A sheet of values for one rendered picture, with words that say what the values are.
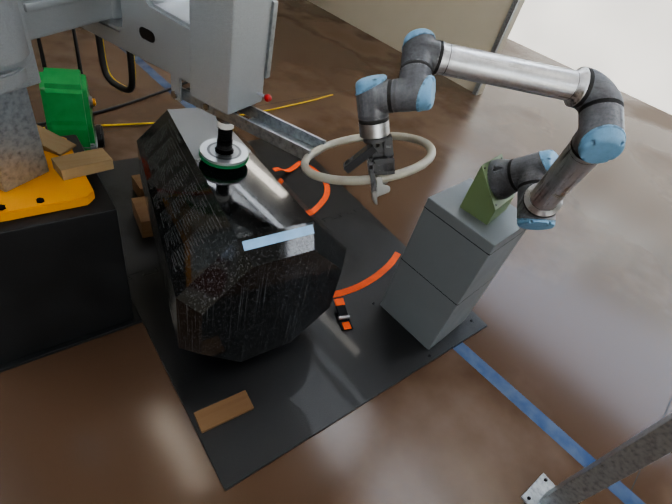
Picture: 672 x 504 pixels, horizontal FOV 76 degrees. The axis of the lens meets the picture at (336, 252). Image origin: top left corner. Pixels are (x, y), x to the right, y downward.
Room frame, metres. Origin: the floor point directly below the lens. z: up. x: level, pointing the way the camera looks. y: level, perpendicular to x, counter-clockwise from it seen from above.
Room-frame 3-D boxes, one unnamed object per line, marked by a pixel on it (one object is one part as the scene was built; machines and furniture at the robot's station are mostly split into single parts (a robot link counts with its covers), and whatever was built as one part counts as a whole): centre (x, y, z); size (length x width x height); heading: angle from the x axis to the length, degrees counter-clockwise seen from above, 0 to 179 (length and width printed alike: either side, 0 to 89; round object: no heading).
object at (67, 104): (2.41, 1.99, 0.43); 0.35 x 0.35 x 0.87; 33
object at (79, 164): (1.37, 1.11, 0.81); 0.20 x 0.10 x 0.05; 146
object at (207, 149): (1.64, 0.61, 0.89); 0.21 x 0.21 x 0.01
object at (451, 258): (1.88, -0.63, 0.43); 0.50 x 0.50 x 0.85; 54
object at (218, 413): (0.91, 0.28, 0.02); 0.25 x 0.10 x 0.01; 135
